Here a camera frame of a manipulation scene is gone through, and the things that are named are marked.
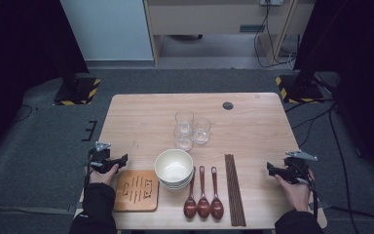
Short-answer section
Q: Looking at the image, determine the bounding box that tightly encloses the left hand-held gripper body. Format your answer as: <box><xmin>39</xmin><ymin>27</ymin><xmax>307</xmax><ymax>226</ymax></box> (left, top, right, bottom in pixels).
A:
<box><xmin>89</xmin><ymin>141</ymin><xmax>119</xmax><ymax>174</ymax></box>

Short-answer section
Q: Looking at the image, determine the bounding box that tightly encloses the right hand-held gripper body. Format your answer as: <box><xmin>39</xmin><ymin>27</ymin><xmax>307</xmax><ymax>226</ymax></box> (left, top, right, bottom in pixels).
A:
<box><xmin>283</xmin><ymin>149</ymin><xmax>318</xmax><ymax>184</ymax></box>

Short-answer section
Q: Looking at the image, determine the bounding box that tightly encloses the wooden slotted trivet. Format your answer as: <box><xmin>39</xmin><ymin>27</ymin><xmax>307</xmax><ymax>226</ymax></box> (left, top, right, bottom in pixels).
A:
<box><xmin>114</xmin><ymin>170</ymin><xmax>160</xmax><ymax>213</ymax></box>

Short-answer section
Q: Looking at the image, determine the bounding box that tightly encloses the row of dark chopsticks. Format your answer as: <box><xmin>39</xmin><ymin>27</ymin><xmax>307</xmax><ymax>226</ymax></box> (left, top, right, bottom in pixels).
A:
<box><xmin>224</xmin><ymin>153</ymin><xmax>247</xmax><ymax>227</ymax></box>

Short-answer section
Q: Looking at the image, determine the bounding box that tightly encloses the reddish brown wooden spoon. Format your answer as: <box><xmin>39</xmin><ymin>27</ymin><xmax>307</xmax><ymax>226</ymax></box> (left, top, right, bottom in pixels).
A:
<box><xmin>209</xmin><ymin>166</ymin><xmax>225</xmax><ymax>220</ymax></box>
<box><xmin>183</xmin><ymin>166</ymin><xmax>198</xmax><ymax>219</ymax></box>
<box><xmin>197</xmin><ymin>165</ymin><xmax>211</xmax><ymax>219</ymax></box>

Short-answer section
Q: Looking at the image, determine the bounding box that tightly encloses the person's left hand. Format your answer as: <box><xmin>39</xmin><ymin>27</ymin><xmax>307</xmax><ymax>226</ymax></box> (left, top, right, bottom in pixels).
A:
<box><xmin>88</xmin><ymin>165</ymin><xmax>120</xmax><ymax>186</ymax></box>

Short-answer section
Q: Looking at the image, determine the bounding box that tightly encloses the person's right hand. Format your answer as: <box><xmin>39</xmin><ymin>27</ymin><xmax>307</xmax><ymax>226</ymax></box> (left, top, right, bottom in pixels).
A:
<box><xmin>274</xmin><ymin>172</ymin><xmax>316</xmax><ymax>213</ymax></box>

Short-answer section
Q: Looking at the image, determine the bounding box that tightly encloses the clear drinking glass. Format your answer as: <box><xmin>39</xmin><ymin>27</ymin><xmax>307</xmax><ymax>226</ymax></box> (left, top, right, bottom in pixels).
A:
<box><xmin>192</xmin><ymin>117</ymin><xmax>212</xmax><ymax>145</ymax></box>
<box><xmin>174</xmin><ymin>110</ymin><xmax>195</xmax><ymax>131</ymax></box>
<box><xmin>173</xmin><ymin>125</ymin><xmax>194</xmax><ymax>152</ymax></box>

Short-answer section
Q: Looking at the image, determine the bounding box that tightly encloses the black stand with striped base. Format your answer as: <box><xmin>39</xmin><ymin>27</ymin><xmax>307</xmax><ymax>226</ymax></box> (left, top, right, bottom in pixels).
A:
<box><xmin>53</xmin><ymin>64</ymin><xmax>101</xmax><ymax>106</ymax></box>
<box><xmin>275</xmin><ymin>69</ymin><xmax>325</xmax><ymax>105</ymax></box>

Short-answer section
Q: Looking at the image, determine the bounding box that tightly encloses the white cabinet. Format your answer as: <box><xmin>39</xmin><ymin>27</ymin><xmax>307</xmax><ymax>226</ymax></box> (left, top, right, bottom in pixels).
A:
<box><xmin>59</xmin><ymin>0</ymin><xmax>154</xmax><ymax>61</ymax></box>

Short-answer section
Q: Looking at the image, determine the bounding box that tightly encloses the black curtain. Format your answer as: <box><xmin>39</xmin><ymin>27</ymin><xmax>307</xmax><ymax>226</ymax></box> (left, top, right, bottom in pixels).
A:
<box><xmin>293</xmin><ymin>0</ymin><xmax>374</xmax><ymax>183</ymax></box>

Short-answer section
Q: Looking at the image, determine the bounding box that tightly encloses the light wooden desk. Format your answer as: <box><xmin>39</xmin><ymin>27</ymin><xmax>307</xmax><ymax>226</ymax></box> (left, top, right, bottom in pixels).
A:
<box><xmin>142</xmin><ymin>0</ymin><xmax>316</xmax><ymax>66</ymax></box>

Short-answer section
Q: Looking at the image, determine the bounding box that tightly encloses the left hand-held gripper cable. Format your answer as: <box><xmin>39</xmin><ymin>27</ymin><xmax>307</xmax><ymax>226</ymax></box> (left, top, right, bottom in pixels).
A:
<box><xmin>83</xmin><ymin>150</ymin><xmax>95</xmax><ymax>198</ymax></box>

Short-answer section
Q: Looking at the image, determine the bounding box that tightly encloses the hand-held gripper cable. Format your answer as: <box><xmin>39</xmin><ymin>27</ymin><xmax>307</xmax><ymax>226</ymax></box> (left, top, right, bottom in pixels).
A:
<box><xmin>307</xmin><ymin>176</ymin><xmax>319</xmax><ymax>218</ymax></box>
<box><xmin>83</xmin><ymin>150</ymin><xmax>95</xmax><ymax>198</ymax></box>

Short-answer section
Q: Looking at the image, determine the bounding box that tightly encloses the right hand-held gripper cable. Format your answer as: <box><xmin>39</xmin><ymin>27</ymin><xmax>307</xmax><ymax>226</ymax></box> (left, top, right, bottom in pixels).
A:
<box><xmin>307</xmin><ymin>176</ymin><xmax>319</xmax><ymax>218</ymax></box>

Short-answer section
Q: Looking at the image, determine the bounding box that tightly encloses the long black floor cable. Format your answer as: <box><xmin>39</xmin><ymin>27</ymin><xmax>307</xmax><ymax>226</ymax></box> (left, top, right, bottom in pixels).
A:
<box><xmin>328</xmin><ymin>105</ymin><xmax>374</xmax><ymax>234</ymax></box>

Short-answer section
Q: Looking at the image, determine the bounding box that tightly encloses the short black floor cable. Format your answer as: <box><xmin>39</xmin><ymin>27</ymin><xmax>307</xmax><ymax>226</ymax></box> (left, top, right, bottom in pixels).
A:
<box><xmin>285</xmin><ymin>101</ymin><xmax>336</xmax><ymax>147</ymax></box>

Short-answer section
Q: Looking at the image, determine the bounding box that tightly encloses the thin black floor cable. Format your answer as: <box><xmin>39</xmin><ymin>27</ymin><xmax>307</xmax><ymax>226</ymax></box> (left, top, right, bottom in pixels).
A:
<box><xmin>13</xmin><ymin>104</ymin><xmax>34</xmax><ymax>124</ymax></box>

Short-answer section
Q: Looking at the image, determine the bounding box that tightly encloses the black hanging power cable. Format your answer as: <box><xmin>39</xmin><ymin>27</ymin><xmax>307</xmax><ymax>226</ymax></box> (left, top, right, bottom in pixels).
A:
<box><xmin>252</xmin><ymin>0</ymin><xmax>298</xmax><ymax>69</ymax></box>

